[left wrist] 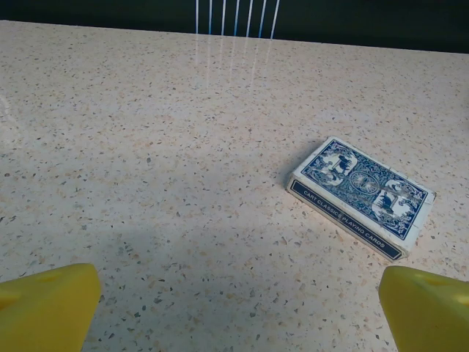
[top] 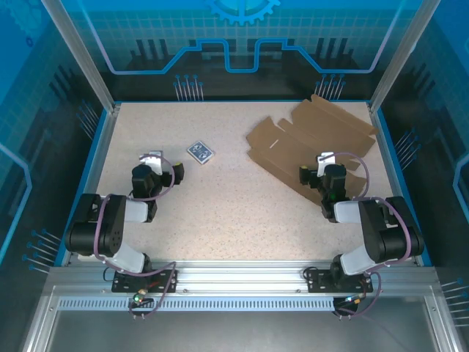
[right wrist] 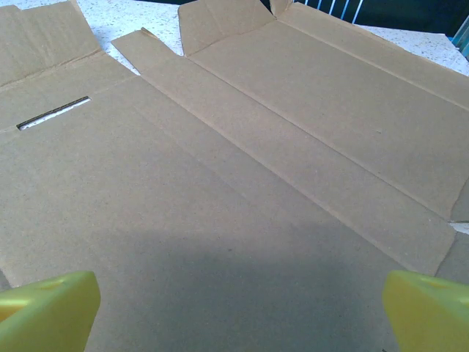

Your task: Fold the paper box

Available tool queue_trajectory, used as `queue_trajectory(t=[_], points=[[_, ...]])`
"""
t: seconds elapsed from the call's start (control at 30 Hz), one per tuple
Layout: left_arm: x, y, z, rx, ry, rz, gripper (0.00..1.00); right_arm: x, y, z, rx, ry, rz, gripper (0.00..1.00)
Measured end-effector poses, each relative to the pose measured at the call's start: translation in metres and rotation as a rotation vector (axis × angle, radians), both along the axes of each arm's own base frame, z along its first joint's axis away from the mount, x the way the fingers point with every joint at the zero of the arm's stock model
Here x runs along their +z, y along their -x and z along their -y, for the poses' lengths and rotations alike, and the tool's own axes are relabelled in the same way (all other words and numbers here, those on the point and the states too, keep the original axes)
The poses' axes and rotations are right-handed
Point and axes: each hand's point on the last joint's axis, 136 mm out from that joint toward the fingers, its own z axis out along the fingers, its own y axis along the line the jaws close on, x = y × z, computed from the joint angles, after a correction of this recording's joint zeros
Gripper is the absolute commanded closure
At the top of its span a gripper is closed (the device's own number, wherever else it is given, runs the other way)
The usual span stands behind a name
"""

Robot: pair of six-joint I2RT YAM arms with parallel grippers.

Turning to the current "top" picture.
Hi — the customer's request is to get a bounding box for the slotted grey cable duct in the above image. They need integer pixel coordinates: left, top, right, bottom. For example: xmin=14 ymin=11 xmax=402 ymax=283
xmin=57 ymin=297 xmax=338 ymax=312

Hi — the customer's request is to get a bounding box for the aluminium side rail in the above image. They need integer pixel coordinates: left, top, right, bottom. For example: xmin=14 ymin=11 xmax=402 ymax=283
xmin=366 ymin=102 xmax=422 ymax=268
xmin=60 ymin=104 xmax=122 ymax=268

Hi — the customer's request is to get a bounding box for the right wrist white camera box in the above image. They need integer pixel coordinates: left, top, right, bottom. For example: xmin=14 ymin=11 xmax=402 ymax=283
xmin=317 ymin=152 xmax=336 ymax=177

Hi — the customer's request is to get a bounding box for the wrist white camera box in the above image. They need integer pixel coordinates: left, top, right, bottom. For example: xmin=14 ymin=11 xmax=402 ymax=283
xmin=317 ymin=152 xmax=336 ymax=177
xmin=139 ymin=150 xmax=164 ymax=175

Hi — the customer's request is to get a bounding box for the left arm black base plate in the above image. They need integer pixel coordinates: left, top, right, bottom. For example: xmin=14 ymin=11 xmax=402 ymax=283
xmin=111 ymin=268 xmax=180 ymax=294

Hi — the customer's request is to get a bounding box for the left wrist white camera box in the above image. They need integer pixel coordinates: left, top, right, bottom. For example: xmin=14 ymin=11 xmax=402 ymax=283
xmin=139 ymin=150 xmax=164 ymax=175

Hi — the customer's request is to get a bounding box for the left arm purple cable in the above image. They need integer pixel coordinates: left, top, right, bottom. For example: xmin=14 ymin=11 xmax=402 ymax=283
xmin=93 ymin=153 xmax=180 ymax=320

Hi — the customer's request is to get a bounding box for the blue playing card deck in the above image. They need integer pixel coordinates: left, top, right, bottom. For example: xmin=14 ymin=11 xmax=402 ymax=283
xmin=186 ymin=140 xmax=217 ymax=165

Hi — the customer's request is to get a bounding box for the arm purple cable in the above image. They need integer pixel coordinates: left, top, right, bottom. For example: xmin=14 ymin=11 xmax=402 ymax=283
xmin=93 ymin=153 xmax=180 ymax=320
xmin=318 ymin=152 xmax=413 ymax=320

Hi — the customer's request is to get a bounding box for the brown cardboard box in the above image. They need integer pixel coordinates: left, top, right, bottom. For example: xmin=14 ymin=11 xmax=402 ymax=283
xmin=245 ymin=94 xmax=380 ymax=207

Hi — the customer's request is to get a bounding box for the aluminium cross rail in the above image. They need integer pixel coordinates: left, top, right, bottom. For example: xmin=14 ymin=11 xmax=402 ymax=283
xmin=46 ymin=260 xmax=437 ymax=294

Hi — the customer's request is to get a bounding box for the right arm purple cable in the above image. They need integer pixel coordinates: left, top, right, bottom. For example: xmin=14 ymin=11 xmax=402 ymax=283
xmin=318 ymin=152 xmax=413 ymax=320

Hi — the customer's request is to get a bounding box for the aluminium frame post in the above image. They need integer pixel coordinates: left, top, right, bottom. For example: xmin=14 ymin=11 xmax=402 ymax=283
xmin=39 ymin=0 xmax=122 ymax=114
xmin=368 ymin=0 xmax=443 ymax=114

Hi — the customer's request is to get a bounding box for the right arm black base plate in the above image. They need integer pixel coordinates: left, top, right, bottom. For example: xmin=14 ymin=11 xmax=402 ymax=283
xmin=306 ymin=267 xmax=374 ymax=294

